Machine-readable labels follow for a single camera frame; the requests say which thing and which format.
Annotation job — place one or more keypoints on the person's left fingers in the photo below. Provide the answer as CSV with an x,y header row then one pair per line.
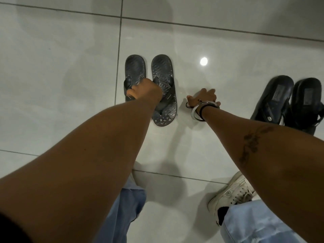
x,y
132,93

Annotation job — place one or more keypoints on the light blue jeans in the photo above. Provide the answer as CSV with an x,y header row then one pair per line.
x,y
253,222

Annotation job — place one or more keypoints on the grey patterned flip-flop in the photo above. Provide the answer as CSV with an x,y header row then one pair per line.
x,y
134,67
163,70

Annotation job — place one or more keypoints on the black wrist band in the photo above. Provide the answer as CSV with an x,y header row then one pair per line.
x,y
201,115

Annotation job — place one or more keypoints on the person's right forearm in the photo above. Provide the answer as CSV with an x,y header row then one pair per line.
x,y
273,159

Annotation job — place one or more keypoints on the person's left forearm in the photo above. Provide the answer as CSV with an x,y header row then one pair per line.
x,y
96,154

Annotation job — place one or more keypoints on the person's right hand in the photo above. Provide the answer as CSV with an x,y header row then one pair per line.
x,y
202,97

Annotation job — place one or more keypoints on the white sneaker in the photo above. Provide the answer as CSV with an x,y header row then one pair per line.
x,y
234,193

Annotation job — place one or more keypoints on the person's right thumb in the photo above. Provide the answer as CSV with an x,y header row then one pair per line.
x,y
192,99

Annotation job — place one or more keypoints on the black sleeve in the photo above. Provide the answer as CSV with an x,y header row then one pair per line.
x,y
12,231

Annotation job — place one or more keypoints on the black sock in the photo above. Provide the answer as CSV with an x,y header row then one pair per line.
x,y
222,215

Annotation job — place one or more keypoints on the person's left hand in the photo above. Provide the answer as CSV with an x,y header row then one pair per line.
x,y
148,89

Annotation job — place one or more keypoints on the black sandal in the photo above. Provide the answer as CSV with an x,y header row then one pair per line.
x,y
305,103
274,98

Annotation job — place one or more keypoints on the silver bangle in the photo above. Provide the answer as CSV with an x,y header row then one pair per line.
x,y
194,112

